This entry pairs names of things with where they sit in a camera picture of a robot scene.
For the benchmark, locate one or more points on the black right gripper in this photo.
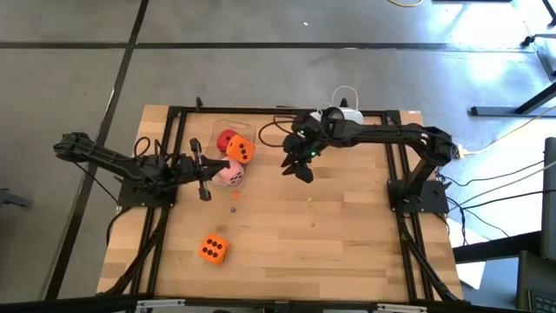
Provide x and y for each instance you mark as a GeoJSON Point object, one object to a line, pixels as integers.
{"type": "Point", "coordinates": [306, 137]}

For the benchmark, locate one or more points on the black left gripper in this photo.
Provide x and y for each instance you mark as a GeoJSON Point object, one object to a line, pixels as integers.
{"type": "Point", "coordinates": [187, 167]}

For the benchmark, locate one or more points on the large pink foam die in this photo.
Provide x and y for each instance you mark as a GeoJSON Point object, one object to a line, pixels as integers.
{"type": "Point", "coordinates": [233, 176]}

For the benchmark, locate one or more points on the large red foam die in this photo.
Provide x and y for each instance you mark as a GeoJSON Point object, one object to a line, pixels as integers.
{"type": "Point", "coordinates": [223, 138]}

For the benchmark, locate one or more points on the large orange foam die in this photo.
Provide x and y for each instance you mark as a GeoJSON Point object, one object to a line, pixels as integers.
{"type": "Point", "coordinates": [214, 249]}
{"type": "Point", "coordinates": [241, 148]}

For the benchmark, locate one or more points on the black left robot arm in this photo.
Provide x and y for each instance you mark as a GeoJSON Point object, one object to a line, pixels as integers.
{"type": "Point", "coordinates": [108, 156]}

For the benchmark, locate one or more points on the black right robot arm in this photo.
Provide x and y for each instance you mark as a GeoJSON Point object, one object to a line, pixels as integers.
{"type": "Point", "coordinates": [391, 132]}

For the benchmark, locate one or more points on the clear plastic box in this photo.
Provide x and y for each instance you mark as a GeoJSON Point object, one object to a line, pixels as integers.
{"type": "Point", "coordinates": [213, 130]}

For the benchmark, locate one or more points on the white cylindrical projector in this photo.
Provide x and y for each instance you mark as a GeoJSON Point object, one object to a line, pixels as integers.
{"type": "Point", "coordinates": [352, 115]}

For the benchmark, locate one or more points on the black desk leg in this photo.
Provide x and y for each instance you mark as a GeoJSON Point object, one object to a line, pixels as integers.
{"type": "Point", "coordinates": [512, 111]}

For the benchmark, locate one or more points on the black monitor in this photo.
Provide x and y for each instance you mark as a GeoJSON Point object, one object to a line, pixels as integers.
{"type": "Point", "coordinates": [549, 200]}

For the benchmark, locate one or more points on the black keyboard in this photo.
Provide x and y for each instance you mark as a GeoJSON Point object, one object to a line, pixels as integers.
{"type": "Point", "coordinates": [543, 302]}

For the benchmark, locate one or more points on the black aluminium table frame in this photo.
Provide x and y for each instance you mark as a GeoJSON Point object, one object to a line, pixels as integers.
{"type": "Point", "coordinates": [243, 110]}

